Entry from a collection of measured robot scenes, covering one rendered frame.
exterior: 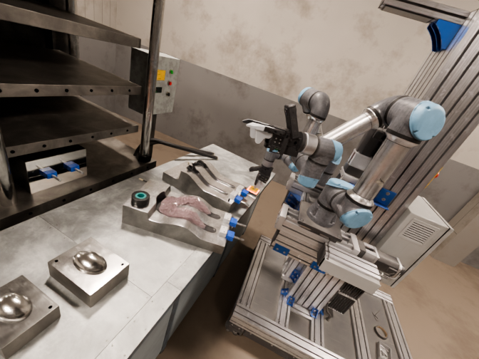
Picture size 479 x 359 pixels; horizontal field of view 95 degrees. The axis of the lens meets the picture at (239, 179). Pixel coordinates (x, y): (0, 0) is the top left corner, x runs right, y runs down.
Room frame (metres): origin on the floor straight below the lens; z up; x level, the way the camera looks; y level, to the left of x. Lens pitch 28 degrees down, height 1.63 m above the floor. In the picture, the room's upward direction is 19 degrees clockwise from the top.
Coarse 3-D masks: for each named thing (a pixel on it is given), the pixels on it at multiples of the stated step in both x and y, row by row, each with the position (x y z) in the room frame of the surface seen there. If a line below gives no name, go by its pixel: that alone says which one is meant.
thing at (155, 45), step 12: (72, 0) 1.53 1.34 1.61; (156, 0) 1.34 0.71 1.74; (72, 12) 1.53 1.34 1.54; (156, 12) 1.34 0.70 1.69; (156, 24) 1.34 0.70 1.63; (72, 36) 1.52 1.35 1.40; (156, 36) 1.35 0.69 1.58; (72, 48) 1.52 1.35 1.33; (156, 48) 1.35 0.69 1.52; (156, 60) 1.36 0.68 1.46; (156, 72) 1.36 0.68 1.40; (144, 108) 1.34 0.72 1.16; (144, 120) 1.34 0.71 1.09; (144, 132) 1.34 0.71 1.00; (144, 144) 1.34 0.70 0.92; (144, 156) 1.34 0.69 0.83
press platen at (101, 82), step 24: (0, 48) 1.11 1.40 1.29; (24, 48) 1.27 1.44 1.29; (48, 48) 1.48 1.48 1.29; (0, 72) 0.82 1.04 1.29; (24, 72) 0.91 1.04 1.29; (48, 72) 1.02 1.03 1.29; (72, 72) 1.15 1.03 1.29; (96, 72) 1.31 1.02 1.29; (0, 96) 0.71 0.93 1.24; (24, 96) 0.78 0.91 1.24
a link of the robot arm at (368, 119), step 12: (396, 96) 0.94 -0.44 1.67; (372, 108) 0.96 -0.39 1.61; (384, 108) 0.93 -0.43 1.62; (348, 120) 0.97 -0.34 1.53; (360, 120) 0.94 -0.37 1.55; (372, 120) 0.94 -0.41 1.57; (384, 120) 0.93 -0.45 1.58; (336, 132) 0.92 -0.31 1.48; (348, 132) 0.92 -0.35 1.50; (360, 132) 0.93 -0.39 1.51; (300, 156) 0.86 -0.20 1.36
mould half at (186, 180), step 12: (180, 168) 1.30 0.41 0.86; (204, 168) 1.29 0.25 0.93; (168, 180) 1.18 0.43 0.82; (180, 180) 1.15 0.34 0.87; (192, 180) 1.13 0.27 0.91; (228, 180) 1.32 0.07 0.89; (192, 192) 1.13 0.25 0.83; (204, 192) 1.11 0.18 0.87; (216, 192) 1.13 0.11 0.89; (228, 192) 1.17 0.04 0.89; (216, 204) 1.08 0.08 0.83; (228, 204) 1.06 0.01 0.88
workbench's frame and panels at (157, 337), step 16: (224, 256) 1.33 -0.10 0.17; (208, 272) 1.02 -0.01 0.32; (192, 288) 0.81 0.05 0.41; (176, 304) 0.64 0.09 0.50; (192, 304) 0.91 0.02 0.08; (160, 320) 0.42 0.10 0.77; (176, 320) 0.70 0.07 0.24; (160, 336) 0.56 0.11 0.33; (144, 352) 0.45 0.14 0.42; (160, 352) 0.61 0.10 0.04
